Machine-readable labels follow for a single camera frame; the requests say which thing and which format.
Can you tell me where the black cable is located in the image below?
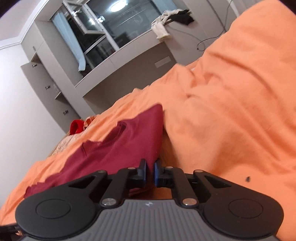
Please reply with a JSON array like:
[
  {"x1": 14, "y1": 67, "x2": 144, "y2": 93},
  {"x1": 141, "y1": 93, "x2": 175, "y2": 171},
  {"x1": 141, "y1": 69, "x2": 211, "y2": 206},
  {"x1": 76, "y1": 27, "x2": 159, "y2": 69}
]
[{"x1": 169, "y1": 0, "x2": 234, "y2": 51}]

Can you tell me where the floral pink pillow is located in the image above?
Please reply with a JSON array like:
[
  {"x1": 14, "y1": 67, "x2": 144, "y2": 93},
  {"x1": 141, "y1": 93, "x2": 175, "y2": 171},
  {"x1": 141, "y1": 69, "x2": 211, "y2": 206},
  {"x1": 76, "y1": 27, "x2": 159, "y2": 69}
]
[{"x1": 48, "y1": 133, "x2": 82, "y2": 157}]

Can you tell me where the white wall socket plate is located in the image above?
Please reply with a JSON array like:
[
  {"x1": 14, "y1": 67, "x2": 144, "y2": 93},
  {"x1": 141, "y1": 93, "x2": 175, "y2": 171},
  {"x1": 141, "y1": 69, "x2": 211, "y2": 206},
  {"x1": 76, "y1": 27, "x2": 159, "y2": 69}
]
[{"x1": 154, "y1": 56, "x2": 171, "y2": 68}]

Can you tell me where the cream white garment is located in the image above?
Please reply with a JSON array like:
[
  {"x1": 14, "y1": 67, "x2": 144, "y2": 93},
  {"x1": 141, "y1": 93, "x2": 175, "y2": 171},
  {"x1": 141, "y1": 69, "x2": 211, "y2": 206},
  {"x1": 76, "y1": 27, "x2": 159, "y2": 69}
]
[{"x1": 151, "y1": 9, "x2": 183, "y2": 41}]

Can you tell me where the open grey cabinet door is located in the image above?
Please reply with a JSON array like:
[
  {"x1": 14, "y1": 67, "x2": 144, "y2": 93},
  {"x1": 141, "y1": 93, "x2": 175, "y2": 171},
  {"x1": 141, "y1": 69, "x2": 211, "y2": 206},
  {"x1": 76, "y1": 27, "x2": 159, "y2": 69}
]
[{"x1": 21, "y1": 62, "x2": 80, "y2": 133}]

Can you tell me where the open window sash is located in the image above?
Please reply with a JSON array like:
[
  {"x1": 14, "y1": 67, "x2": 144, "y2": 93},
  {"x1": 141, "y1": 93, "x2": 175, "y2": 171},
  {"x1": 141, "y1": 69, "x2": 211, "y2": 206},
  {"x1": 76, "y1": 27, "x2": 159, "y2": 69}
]
[{"x1": 63, "y1": 1, "x2": 104, "y2": 35}]

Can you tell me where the black garment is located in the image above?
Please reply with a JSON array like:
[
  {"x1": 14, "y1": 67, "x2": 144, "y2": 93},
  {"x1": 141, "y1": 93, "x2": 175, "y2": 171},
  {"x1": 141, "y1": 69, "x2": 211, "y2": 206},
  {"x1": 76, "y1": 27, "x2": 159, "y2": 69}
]
[{"x1": 166, "y1": 9, "x2": 195, "y2": 26}]

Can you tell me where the left light blue curtain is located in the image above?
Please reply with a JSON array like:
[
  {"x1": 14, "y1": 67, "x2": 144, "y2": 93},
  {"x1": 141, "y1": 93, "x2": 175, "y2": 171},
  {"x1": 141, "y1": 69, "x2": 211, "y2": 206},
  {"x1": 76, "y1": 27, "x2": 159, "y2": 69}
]
[{"x1": 52, "y1": 11, "x2": 86, "y2": 71}]

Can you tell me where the grey wall cabinet unit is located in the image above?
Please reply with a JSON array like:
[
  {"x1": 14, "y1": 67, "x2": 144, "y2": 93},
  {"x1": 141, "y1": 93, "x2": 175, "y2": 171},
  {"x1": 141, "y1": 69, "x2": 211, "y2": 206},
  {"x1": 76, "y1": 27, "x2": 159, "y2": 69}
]
[{"x1": 20, "y1": 0, "x2": 296, "y2": 121}]

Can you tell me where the bright red cloth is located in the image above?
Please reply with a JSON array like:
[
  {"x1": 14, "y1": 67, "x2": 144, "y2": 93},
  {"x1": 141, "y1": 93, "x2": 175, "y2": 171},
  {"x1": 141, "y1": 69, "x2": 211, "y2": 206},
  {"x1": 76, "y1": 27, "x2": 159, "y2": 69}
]
[{"x1": 69, "y1": 120, "x2": 84, "y2": 135}]

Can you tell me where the right light blue curtain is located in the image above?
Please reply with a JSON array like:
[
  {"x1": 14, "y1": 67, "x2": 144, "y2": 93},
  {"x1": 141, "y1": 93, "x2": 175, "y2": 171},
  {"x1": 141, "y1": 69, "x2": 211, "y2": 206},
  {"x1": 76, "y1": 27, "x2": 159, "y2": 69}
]
[{"x1": 152, "y1": 0, "x2": 178, "y2": 13}]

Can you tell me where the dark red knit garment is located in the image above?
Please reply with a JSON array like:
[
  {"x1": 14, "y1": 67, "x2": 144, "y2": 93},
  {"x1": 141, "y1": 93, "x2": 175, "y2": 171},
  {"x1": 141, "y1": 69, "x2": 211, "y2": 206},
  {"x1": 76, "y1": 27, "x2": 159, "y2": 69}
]
[{"x1": 24, "y1": 104, "x2": 164, "y2": 198}]

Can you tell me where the light blue curtain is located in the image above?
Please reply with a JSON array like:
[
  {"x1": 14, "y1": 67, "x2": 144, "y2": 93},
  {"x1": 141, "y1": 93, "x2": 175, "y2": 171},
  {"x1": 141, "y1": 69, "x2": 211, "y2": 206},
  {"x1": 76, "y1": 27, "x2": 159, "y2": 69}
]
[
  {"x1": 152, "y1": 0, "x2": 178, "y2": 13},
  {"x1": 52, "y1": 11, "x2": 86, "y2": 71}
]

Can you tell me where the orange bed sheet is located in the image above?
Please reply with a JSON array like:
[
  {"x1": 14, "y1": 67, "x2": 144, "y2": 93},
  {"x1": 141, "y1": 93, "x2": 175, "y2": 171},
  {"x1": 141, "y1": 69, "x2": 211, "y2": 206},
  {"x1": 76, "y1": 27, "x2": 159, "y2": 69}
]
[{"x1": 1, "y1": 1, "x2": 295, "y2": 240}]

